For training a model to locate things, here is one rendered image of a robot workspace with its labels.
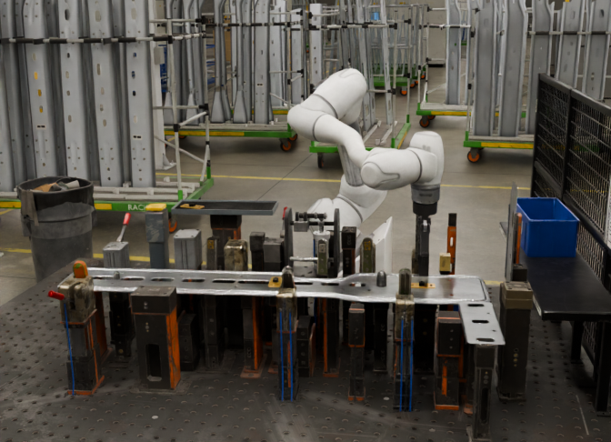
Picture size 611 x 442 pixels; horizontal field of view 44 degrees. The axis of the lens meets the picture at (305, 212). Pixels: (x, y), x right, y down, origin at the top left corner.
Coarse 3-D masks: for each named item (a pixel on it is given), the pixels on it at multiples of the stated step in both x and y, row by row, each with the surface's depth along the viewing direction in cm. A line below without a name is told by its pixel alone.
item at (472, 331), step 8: (464, 304) 225; (488, 304) 225; (464, 312) 219; (472, 312) 219; (480, 312) 219; (488, 312) 219; (464, 320) 214; (472, 320) 214; (488, 320) 213; (496, 320) 213; (464, 328) 208; (472, 328) 208; (480, 328) 208; (488, 328) 208; (496, 328) 208; (472, 336) 204; (480, 336) 204; (488, 336) 204; (496, 336) 204; (488, 344) 199; (496, 344) 199; (504, 344) 199
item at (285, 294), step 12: (288, 288) 227; (276, 300) 223; (288, 300) 223; (276, 312) 224; (288, 312) 224; (276, 324) 226; (288, 324) 225; (288, 336) 227; (288, 348) 228; (288, 360) 229; (288, 372) 230; (288, 384) 231; (276, 396) 234; (288, 396) 232; (300, 396) 234
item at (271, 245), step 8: (272, 240) 262; (280, 240) 262; (264, 248) 259; (272, 248) 259; (280, 248) 259; (264, 256) 260; (272, 256) 260; (280, 256) 259; (264, 264) 261; (272, 264) 260; (280, 264) 260
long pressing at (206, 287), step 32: (96, 288) 243; (128, 288) 243; (192, 288) 241; (224, 288) 240; (256, 288) 240; (320, 288) 239; (352, 288) 239; (384, 288) 238; (416, 288) 238; (448, 288) 237; (480, 288) 237
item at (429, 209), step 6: (414, 204) 231; (420, 204) 230; (432, 204) 229; (414, 210) 232; (420, 210) 230; (426, 210) 229; (432, 210) 230; (420, 216) 237; (426, 216) 230; (426, 222) 230
